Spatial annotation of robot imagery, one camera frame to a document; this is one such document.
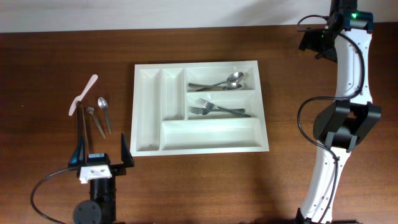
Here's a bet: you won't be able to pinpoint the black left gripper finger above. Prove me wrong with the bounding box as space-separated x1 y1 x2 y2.
68 136 86 168
111 133 134 175

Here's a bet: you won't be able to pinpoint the metal tongs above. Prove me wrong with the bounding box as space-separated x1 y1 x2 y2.
76 101 91 155

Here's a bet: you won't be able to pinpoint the large metal spoon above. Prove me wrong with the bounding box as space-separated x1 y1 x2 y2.
188 72 244 88
197 83 243 91

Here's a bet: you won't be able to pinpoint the metal fork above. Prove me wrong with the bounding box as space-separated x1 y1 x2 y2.
196 98 251 118
189 107 246 115

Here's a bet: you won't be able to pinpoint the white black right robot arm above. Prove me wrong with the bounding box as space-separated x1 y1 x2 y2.
294 0 382 223

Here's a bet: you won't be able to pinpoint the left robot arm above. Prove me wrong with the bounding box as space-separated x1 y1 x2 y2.
68 134 134 224

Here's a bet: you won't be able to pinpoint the small bent metal spoon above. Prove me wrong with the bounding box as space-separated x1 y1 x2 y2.
86 107 106 139

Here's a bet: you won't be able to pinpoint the small metal teaspoon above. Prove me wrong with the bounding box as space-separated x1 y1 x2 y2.
97 97 112 133

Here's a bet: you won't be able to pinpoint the white plastic cutlery tray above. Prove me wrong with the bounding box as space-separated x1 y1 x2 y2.
130 60 269 157

